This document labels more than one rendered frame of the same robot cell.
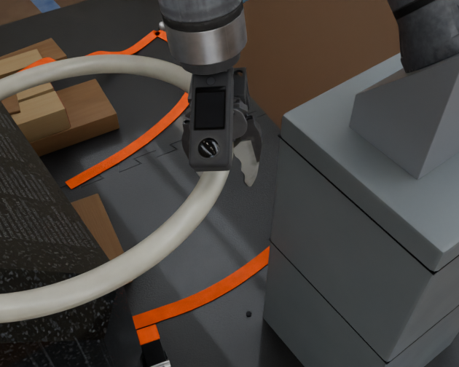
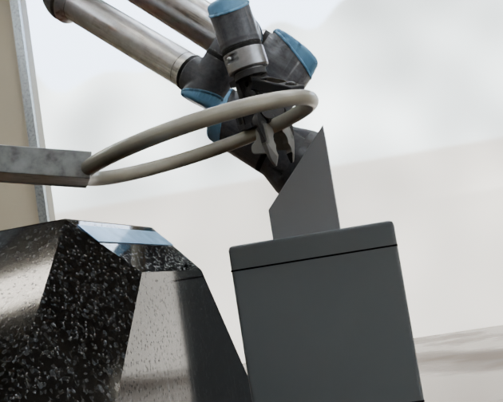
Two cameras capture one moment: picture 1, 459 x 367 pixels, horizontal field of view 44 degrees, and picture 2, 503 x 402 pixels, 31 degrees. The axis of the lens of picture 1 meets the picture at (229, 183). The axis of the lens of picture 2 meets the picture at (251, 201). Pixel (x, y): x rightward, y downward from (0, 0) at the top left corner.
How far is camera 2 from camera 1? 1.86 m
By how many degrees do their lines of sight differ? 69
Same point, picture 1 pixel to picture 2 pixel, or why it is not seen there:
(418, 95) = (310, 170)
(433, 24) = not seen: hidden behind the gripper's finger
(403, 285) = (387, 285)
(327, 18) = not seen: outside the picture
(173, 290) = not seen: outside the picture
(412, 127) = (317, 195)
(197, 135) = (280, 83)
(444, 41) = (302, 141)
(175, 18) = (245, 39)
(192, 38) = (255, 47)
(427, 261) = (388, 239)
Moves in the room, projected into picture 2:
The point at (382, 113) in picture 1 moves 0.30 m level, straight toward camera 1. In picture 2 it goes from (294, 205) to (359, 183)
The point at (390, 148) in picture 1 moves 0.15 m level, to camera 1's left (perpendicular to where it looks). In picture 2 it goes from (310, 225) to (270, 229)
